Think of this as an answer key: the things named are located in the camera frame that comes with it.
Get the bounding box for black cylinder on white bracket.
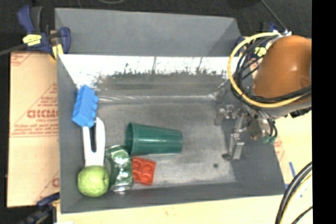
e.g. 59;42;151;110
288;107;312;119

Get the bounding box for green apple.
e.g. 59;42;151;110
76;165;110;198

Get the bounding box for brown cardboard board red print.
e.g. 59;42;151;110
6;50;61;208

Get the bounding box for white two-pronged plastic piece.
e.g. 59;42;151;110
82;117;107;167

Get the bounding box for blue toy brick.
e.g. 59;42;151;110
71;84;100;129

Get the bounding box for grey metal bin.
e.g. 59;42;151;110
54;7;287;214

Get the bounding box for red toy brick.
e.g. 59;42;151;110
131;156;157;186

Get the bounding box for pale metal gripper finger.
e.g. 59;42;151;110
222;133;245;161
214;104;239;126

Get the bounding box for dark green plastic cup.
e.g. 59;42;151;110
124;122;184;157

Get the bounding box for crushed green drinks can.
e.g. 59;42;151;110
104;145;134;195

